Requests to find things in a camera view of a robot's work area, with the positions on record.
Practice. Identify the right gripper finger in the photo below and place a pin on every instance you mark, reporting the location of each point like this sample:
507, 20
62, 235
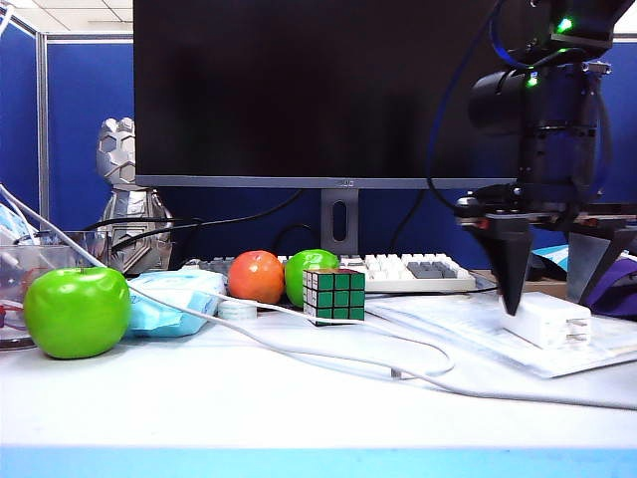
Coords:
510, 264
589, 264

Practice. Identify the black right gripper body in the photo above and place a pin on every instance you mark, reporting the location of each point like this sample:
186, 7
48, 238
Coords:
557, 164

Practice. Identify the white charging base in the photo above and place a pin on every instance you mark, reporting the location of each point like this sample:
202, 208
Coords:
547, 323

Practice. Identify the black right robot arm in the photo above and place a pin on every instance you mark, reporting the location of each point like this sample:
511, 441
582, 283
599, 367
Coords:
562, 99

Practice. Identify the teal white packet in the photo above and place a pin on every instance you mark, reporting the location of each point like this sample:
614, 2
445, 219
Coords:
552, 256

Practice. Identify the brown cardboard box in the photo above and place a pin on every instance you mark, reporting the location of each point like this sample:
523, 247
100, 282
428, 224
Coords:
550, 289

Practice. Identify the white and grey keyboard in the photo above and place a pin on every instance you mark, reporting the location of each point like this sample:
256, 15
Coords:
398, 270

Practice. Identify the Rubik's cube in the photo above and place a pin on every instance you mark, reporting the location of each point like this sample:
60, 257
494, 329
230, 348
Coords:
334, 298

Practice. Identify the grey monitor stand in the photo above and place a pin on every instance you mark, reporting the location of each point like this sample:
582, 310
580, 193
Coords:
326, 224

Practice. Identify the small green apple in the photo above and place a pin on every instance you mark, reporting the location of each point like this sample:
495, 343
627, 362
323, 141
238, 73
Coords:
309, 258

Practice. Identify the orange red apple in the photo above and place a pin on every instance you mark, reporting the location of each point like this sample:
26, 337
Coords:
255, 278

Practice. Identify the black AOC computer monitor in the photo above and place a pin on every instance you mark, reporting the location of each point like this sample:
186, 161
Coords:
298, 89

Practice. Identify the small white tape roll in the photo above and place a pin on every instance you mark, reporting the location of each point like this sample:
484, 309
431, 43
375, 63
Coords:
237, 310

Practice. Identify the light blue tissue pack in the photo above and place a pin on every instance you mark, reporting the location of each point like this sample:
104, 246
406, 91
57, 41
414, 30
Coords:
158, 320

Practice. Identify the silver faceted figurine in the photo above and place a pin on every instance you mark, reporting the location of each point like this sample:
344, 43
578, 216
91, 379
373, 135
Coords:
118, 148

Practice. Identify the large green apple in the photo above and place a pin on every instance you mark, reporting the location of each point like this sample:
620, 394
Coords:
77, 312

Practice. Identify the blue cubicle partition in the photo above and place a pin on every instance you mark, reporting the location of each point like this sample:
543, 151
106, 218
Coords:
19, 99
87, 99

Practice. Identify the clear plastic container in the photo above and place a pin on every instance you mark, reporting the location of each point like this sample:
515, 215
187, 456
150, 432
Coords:
20, 269

